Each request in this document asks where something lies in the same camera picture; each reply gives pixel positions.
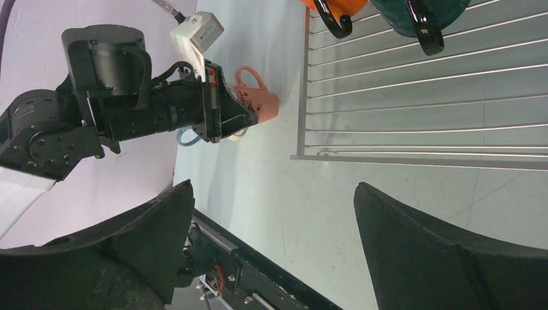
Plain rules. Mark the small salmon pink mug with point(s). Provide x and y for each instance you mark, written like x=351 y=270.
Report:
x=260 y=100

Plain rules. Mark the orange mug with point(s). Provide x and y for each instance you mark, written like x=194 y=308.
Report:
x=337 y=14

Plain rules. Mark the clear acrylic dish rack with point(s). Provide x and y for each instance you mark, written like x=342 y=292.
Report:
x=375 y=97

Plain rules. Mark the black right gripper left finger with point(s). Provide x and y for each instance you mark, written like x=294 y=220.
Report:
x=129 y=261

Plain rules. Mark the light blue mug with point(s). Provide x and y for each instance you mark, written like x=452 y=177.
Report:
x=186 y=137

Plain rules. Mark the light green mug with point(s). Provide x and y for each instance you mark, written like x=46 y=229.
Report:
x=238 y=135

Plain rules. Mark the dark teal mug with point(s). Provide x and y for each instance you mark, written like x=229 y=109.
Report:
x=422 y=19

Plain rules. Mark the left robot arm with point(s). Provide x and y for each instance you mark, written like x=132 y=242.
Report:
x=42 y=142

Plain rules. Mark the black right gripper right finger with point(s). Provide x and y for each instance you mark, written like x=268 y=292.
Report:
x=417 y=261

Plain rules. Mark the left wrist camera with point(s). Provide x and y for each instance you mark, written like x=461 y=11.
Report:
x=193 y=37

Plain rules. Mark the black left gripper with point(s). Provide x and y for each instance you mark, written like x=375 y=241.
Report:
x=110 y=83

